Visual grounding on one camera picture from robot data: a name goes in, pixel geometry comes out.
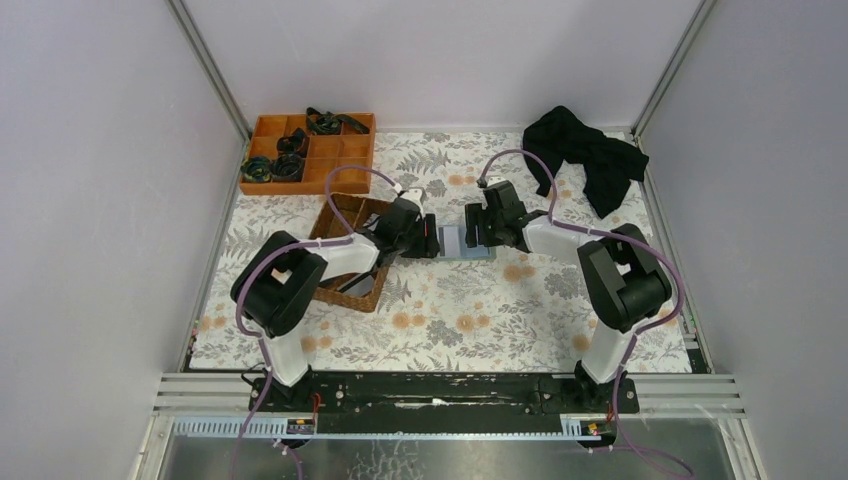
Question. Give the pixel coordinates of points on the card in basket lower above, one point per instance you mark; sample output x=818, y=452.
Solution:
x=359, y=286

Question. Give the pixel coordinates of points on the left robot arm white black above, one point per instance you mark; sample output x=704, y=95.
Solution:
x=274, y=291

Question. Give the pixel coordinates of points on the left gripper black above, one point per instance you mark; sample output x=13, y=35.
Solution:
x=429, y=235

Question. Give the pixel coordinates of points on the green card holder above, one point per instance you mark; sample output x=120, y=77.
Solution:
x=453, y=246

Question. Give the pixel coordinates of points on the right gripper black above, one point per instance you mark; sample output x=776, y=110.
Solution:
x=474, y=225

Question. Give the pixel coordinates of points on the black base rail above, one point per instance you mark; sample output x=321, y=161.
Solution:
x=479, y=395

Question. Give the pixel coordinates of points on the floral table mat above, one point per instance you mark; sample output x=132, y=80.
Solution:
x=513, y=312

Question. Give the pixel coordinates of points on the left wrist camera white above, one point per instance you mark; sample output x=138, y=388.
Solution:
x=415, y=195

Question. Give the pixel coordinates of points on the orange divided tray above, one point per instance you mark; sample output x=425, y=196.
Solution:
x=292, y=154

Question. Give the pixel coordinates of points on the black cloth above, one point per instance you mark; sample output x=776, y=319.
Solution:
x=610, y=165

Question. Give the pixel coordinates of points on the white slotted cable duct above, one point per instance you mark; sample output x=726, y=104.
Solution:
x=406, y=425

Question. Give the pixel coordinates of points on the woven brown basket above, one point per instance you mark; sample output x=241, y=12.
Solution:
x=357, y=210

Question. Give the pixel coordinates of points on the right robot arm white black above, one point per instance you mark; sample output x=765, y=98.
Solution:
x=624, y=280

